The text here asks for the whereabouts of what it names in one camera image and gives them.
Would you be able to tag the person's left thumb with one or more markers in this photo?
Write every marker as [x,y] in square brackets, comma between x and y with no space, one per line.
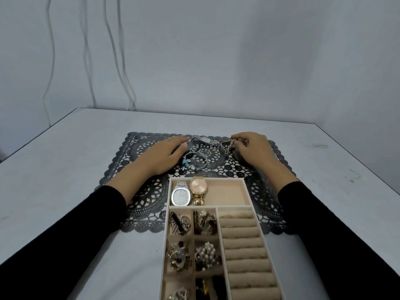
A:
[181,152]

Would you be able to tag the silver ornate brooch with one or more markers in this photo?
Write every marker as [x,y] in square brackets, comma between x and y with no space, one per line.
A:
[178,257]

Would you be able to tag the silver filigree jewelry piece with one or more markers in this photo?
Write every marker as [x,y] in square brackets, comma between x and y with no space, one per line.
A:
[178,294]

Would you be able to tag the person's left forearm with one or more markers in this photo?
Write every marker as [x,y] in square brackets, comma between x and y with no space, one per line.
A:
[68,234]

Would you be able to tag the beige jewelry organizer tray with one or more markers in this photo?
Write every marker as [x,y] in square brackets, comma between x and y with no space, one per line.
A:
[247,246]

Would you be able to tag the white pearl cluster jewelry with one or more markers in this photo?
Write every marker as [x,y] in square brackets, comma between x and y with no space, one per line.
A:
[207,255]

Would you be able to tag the gold and dark jewelry cluster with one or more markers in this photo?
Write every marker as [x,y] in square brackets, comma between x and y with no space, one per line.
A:
[205,223]

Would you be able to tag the silver square-face wristwatch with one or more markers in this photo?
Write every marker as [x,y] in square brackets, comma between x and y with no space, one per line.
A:
[181,195]

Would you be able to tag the black lace placemat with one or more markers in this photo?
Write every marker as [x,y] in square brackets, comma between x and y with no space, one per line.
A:
[143,196]

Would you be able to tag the person's right fingers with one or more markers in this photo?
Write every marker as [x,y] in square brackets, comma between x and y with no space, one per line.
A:
[241,136]

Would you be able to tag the gold round-face wristwatch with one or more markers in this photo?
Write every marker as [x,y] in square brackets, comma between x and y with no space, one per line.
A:
[198,188]

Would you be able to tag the person's right forearm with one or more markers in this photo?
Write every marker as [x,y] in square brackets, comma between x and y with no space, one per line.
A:
[331,234]

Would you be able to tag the person's left hand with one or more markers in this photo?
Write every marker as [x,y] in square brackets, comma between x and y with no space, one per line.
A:
[162,156]

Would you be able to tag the black and gold jewelry pieces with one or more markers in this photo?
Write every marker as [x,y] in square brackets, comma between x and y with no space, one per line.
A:
[210,289]

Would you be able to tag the black and silver brooch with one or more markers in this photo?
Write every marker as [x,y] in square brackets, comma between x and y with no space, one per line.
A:
[180,224]

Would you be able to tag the small silver rectangular wristwatch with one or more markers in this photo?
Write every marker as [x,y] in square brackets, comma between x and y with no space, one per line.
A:
[204,140]

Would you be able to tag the person's right hand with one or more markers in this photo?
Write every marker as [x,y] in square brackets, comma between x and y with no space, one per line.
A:
[257,151]

